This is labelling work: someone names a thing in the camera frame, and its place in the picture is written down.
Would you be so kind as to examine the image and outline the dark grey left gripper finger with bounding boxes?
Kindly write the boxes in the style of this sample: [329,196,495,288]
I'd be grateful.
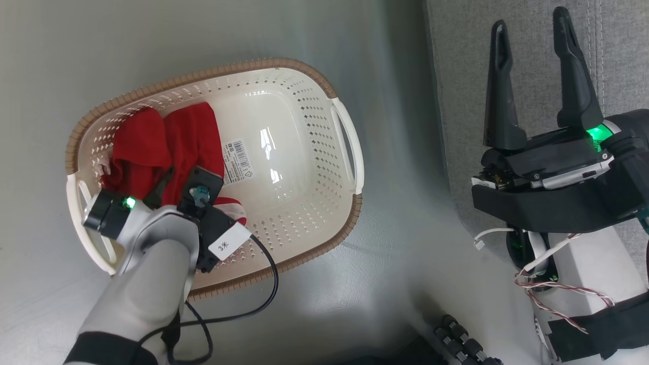
[145,170,176,208]

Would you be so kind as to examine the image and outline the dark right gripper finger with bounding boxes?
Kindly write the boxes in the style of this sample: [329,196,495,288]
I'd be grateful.
[483,19,528,152]
[553,6,605,131]

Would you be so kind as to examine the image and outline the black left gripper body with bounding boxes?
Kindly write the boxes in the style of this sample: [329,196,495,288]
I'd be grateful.
[83,190,138,240]

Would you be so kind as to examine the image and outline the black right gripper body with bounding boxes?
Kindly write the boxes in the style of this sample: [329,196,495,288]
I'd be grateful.
[481,109,649,176]

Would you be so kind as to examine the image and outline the red cloth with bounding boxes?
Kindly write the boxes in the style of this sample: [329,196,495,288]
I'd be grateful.
[101,101,247,226]

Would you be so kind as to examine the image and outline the grey fabric sofa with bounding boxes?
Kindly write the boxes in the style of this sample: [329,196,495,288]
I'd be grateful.
[425,0,649,284]

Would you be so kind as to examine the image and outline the white barcode label sticker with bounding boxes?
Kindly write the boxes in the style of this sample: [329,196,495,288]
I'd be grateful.
[222,139,254,186]

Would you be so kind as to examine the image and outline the white perforated laundry basket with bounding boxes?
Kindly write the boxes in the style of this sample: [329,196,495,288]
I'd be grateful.
[65,57,365,301]

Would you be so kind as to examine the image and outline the thin white cable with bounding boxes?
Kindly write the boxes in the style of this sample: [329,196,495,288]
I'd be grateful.
[474,227,515,249]
[522,236,573,272]

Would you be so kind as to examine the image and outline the red white twisted wires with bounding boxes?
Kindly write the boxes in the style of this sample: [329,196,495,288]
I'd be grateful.
[515,233,615,335]

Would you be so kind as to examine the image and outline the thin black cable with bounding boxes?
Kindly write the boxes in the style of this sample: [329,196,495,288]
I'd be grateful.
[137,236,280,365]

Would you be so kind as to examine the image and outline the black ribbed cable conduit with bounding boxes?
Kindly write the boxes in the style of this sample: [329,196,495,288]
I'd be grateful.
[434,314,502,365]

